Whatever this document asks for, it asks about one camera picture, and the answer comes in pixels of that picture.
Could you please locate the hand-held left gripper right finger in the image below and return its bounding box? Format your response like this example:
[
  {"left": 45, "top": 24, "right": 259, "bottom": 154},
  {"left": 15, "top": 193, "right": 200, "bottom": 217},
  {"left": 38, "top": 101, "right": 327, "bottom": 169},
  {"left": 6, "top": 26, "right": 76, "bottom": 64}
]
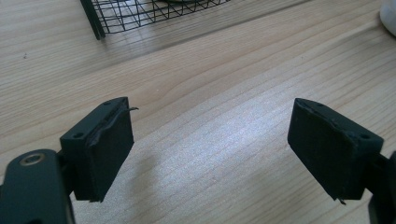
[{"left": 287, "top": 97, "right": 385, "bottom": 206}]

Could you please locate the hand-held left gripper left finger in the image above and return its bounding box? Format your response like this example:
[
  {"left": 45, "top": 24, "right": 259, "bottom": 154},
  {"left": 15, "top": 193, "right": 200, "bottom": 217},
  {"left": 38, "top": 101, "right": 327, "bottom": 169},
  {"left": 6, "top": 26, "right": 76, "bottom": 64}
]
[{"left": 59, "top": 96, "right": 140, "bottom": 203}]

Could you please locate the black wire mesh basket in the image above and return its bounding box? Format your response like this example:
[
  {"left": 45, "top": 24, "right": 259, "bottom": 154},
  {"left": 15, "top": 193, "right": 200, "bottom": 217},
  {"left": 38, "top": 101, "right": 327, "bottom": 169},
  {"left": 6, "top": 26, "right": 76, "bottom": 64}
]
[{"left": 79, "top": 0, "right": 232, "bottom": 41}]

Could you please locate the steel mug with white handle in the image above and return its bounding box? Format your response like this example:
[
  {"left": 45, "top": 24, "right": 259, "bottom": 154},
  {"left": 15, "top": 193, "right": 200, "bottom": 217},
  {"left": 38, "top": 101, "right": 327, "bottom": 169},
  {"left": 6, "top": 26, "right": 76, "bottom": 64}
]
[{"left": 378, "top": 0, "right": 396, "bottom": 37}]

